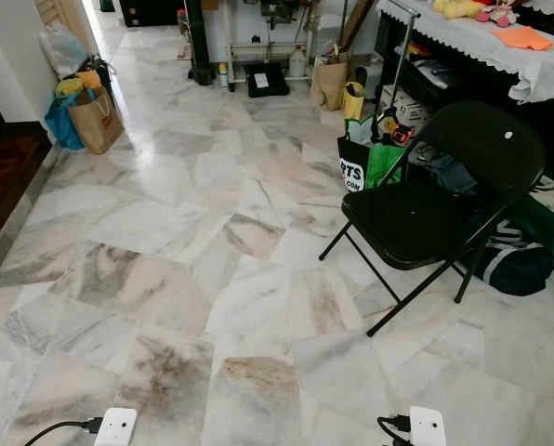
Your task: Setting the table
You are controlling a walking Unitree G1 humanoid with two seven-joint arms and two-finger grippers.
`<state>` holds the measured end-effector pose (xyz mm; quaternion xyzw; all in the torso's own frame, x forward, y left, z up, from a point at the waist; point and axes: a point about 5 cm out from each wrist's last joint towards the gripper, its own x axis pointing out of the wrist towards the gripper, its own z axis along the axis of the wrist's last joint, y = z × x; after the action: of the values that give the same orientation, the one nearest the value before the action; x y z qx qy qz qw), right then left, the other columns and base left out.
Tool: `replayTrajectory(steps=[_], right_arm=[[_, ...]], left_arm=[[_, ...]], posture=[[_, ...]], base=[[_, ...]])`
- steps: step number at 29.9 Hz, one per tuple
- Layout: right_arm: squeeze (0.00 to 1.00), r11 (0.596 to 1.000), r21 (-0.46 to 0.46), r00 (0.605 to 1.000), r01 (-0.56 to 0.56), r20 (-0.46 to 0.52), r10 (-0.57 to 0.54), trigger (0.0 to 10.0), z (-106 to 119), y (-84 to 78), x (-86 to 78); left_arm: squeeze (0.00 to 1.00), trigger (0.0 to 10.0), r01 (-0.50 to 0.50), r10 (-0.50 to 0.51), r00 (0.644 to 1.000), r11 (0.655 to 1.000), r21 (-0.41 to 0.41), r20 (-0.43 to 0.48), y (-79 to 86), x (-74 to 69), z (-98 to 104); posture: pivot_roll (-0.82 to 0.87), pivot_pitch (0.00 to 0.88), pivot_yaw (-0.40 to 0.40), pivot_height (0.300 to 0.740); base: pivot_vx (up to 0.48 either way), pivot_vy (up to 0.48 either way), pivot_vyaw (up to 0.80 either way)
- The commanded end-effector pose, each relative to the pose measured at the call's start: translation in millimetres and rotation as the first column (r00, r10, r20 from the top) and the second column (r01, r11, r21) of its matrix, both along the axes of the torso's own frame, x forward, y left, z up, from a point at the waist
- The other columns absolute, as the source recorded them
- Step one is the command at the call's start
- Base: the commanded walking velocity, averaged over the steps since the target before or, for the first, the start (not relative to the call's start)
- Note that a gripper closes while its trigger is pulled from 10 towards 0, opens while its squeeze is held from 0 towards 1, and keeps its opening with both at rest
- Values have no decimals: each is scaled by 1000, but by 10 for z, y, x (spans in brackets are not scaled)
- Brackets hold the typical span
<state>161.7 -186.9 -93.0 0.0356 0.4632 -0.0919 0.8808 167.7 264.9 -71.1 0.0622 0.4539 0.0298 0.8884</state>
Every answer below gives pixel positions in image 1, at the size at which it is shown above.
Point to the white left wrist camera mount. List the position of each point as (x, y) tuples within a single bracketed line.
[(117, 427)]

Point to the white plastic jug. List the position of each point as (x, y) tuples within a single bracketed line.
[(297, 62)]

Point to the yellow plush toy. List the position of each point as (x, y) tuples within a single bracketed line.
[(455, 7)]

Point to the plain brown paper bag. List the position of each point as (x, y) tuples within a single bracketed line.
[(330, 84)]

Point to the green and black shopping bag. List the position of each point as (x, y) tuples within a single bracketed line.
[(375, 165)]

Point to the small yellow bag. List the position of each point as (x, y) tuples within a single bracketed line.
[(352, 100)]

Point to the small spray can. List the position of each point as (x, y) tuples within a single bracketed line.
[(224, 76)]

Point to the brown paper bag red print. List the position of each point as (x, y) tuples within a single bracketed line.
[(96, 121)]

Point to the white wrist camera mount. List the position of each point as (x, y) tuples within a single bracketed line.
[(427, 427), (117, 427)]

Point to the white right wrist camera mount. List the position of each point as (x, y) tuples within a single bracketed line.
[(427, 427)]

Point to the dark green tote bag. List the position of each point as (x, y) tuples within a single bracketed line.
[(547, 218)]

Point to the orange folded cloth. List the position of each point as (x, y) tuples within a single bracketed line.
[(521, 38)]

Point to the table with white lace cloth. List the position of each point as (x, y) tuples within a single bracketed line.
[(500, 60)]

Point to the black standing pole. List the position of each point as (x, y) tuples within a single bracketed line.
[(199, 42)]

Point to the white plastic bag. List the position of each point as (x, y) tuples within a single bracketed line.
[(61, 48)]

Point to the dark blue duffel bag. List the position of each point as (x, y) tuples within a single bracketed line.
[(514, 265)]

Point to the blue shopping bag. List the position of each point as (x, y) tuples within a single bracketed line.
[(61, 125)]

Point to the pink doll toy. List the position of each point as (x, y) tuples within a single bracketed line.
[(500, 13)]

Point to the black box with white label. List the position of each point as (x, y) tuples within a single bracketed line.
[(266, 79)]

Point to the black folding chair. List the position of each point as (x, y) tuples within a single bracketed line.
[(416, 223)]

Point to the white cardboard box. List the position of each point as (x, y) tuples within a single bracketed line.
[(409, 104)]

